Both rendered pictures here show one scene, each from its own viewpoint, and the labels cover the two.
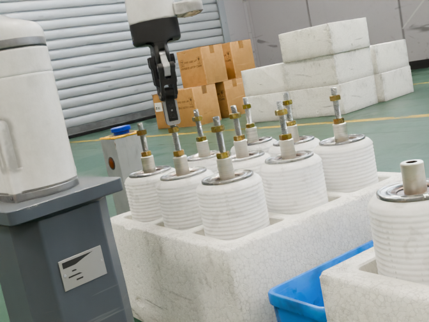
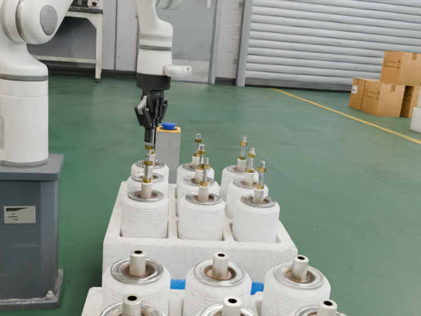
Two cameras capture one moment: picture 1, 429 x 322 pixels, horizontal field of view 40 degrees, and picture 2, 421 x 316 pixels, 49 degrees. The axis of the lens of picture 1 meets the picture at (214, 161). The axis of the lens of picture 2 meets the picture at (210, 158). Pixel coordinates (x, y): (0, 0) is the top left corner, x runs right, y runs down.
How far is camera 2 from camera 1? 0.57 m
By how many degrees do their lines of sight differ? 27
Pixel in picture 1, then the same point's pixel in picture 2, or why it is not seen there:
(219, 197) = (125, 207)
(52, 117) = (29, 125)
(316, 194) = (202, 232)
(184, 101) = (373, 92)
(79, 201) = (23, 178)
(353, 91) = not seen: outside the picture
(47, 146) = (20, 140)
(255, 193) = (148, 214)
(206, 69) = (401, 73)
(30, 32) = (25, 73)
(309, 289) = not seen: hidden behind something
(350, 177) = (244, 230)
